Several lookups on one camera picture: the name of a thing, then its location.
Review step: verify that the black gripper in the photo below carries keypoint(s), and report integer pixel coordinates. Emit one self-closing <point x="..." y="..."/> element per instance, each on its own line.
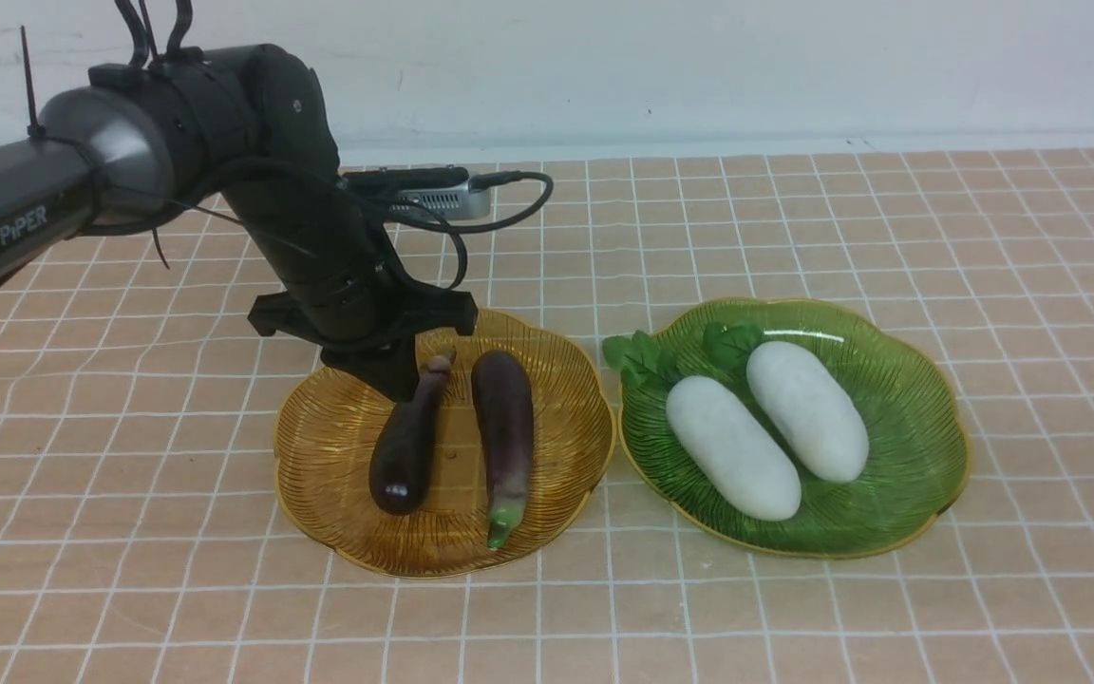
<point x="364" y="318"/>

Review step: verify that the short dark purple eggplant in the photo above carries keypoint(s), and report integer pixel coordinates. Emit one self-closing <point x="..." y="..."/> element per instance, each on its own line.
<point x="402" y="463"/>

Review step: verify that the long purple eggplant green stem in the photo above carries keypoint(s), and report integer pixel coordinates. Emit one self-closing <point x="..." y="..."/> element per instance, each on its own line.
<point x="502" y="398"/>

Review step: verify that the white radish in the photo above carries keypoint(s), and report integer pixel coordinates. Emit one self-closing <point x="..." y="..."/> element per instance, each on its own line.
<point x="694" y="436"/>
<point x="799" y="396"/>

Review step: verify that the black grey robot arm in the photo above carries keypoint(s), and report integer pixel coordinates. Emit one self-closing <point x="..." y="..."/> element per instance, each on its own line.
<point x="135" y="148"/>

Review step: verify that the amber plastic plate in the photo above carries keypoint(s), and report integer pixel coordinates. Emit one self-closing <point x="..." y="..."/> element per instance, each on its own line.
<point x="331" y="422"/>

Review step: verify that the checked tan tablecloth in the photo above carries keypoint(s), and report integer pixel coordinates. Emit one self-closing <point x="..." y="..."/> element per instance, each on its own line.
<point x="140" y="540"/>

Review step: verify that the green plastic plate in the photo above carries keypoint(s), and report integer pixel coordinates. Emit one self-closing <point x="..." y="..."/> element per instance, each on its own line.
<point x="920" y="456"/>

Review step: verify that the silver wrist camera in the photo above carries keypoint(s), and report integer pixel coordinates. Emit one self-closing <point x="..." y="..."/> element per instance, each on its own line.
<point x="422" y="193"/>

